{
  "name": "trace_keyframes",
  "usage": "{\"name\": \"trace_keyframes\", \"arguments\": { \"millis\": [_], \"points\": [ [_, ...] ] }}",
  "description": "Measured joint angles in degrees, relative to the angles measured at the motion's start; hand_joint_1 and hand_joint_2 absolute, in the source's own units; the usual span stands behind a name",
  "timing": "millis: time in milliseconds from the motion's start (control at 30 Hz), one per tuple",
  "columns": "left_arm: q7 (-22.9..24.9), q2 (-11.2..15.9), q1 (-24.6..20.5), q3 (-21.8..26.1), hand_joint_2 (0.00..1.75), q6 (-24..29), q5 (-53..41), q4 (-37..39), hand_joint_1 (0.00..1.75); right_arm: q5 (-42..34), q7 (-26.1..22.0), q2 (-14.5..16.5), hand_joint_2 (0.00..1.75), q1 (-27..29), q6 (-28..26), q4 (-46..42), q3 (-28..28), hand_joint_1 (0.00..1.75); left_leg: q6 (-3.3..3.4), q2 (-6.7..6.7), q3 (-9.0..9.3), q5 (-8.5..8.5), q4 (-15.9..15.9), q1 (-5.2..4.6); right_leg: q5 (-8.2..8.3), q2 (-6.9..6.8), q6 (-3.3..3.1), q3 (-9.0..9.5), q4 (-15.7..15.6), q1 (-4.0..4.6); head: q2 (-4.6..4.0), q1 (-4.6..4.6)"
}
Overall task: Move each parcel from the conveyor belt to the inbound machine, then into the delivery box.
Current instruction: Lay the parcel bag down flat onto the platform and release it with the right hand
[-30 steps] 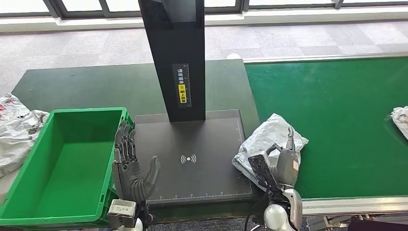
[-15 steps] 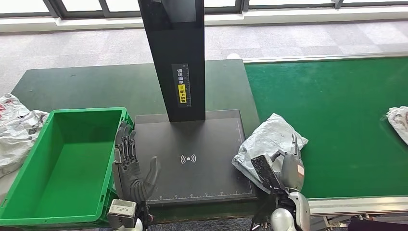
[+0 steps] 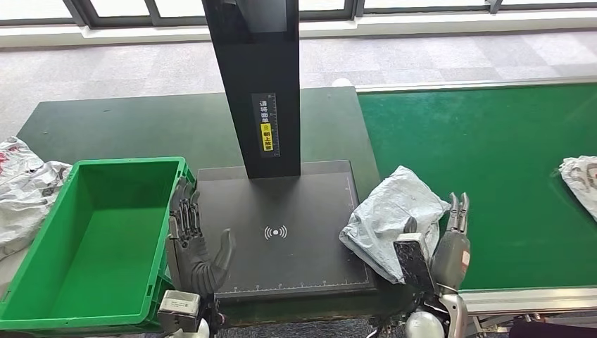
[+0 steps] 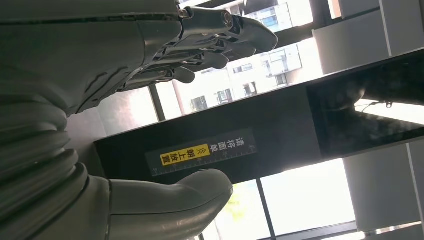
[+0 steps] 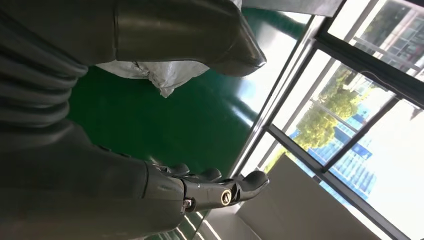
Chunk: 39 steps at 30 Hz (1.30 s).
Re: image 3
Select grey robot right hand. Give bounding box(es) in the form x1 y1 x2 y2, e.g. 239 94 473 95
403 192 471 295

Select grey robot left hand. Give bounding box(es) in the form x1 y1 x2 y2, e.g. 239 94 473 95
165 177 237 296

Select plain grey parcel bag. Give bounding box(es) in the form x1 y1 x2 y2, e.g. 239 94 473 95
339 165 451 284

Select white parcel bag red print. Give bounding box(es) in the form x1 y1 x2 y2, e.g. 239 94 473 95
558 155 597 223

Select black inbound scanner machine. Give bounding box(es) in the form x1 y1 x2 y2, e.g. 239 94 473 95
194 0 379 304

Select green conveyor belt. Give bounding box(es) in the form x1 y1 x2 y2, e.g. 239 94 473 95
358 82 597 291

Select white parcel bag red marks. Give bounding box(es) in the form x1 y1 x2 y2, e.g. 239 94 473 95
0 136 73 260

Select green plastic crate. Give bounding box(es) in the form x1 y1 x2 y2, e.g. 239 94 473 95
0 156 197 333

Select black and yellow label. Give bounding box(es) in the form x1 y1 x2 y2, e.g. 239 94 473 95
251 92 282 158

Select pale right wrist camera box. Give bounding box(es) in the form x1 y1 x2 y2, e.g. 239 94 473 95
394 233 437 293

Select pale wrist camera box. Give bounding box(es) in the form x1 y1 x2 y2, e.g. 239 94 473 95
157 289 201 333
394 233 437 293

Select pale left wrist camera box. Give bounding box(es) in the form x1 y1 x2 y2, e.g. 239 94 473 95
157 289 201 333

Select aluminium conveyor frame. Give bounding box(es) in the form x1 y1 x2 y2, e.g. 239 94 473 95
354 77 597 338

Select dark window frame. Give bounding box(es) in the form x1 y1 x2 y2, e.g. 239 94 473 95
0 0 597 29

